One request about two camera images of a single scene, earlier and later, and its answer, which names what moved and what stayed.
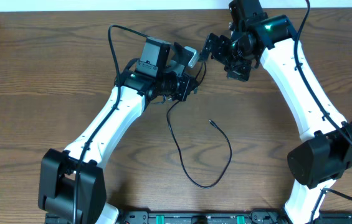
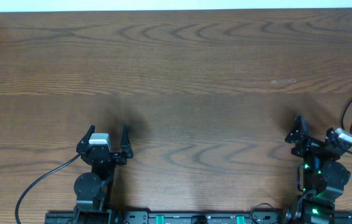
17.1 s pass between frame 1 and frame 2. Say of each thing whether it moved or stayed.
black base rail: stayed
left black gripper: moved
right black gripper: moved
